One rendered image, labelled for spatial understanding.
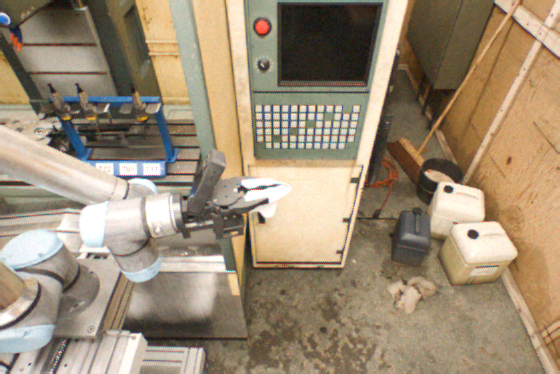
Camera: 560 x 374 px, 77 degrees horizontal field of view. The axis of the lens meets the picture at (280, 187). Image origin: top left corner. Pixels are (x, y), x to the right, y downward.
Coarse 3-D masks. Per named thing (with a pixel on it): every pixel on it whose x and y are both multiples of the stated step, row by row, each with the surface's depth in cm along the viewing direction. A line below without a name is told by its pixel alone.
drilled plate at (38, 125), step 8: (16, 120) 181; (24, 120) 180; (32, 120) 181; (40, 120) 180; (48, 120) 181; (56, 120) 181; (8, 128) 176; (16, 128) 176; (32, 128) 176; (40, 128) 177; (48, 128) 176; (32, 136) 171; (40, 136) 171; (48, 144) 168; (56, 144) 174
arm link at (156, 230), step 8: (152, 200) 60; (160, 200) 60; (168, 200) 60; (152, 208) 59; (160, 208) 59; (168, 208) 59; (152, 216) 58; (160, 216) 59; (168, 216) 59; (152, 224) 59; (160, 224) 59; (168, 224) 59; (152, 232) 59; (160, 232) 59; (168, 232) 60; (176, 232) 62
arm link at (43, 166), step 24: (0, 144) 57; (24, 144) 60; (0, 168) 59; (24, 168) 60; (48, 168) 62; (72, 168) 65; (96, 168) 70; (72, 192) 65; (96, 192) 67; (120, 192) 71; (144, 192) 75
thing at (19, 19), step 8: (8, 0) 114; (16, 0) 118; (24, 0) 122; (32, 0) 125; (40, 0) 130; (48, 0) 134; (8, 8) 115; (16, 8) 118; (24, 8) 122; (32, 8) 125; (40, 8) 130; (16, 16) 118; (24, 16) 122; (32, 16) 126; (0, 24) 118; (16, 24) 119
